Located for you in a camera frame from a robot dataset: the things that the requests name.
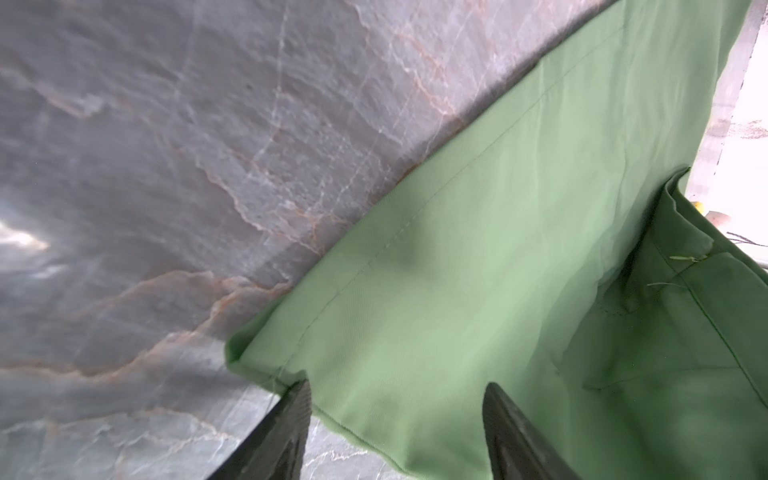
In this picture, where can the dark green skirt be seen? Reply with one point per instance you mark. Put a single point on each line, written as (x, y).
(548, 248)

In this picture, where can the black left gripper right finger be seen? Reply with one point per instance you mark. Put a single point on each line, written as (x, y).
(516, 448)

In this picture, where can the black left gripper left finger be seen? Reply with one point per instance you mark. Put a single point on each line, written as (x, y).
(275, 449)

